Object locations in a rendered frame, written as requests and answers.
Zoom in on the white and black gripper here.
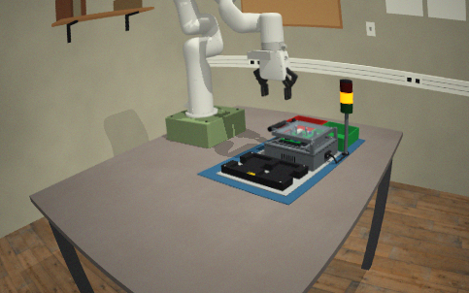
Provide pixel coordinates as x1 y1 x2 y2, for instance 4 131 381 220
253 49 298 100

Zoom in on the green bin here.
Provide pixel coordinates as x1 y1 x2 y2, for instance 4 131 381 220
322 121 359 151

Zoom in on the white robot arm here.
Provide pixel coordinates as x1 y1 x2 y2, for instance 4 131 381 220
173 0 287 117

